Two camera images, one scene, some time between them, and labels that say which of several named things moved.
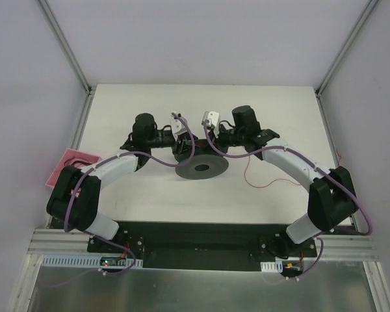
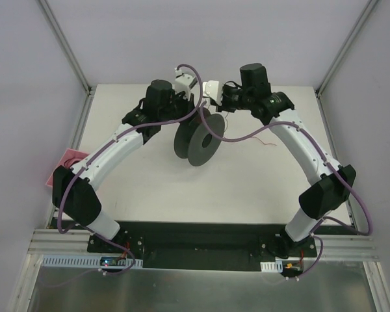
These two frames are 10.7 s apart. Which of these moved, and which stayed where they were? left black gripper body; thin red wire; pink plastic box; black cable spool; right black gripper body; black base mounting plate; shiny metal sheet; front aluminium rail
Moved: left black gripper body; right black gripper body; black cable spool; thin red wire
Stayed: pink plastic box; front aluminium rail; shiny metal sheet; black base mounting plate
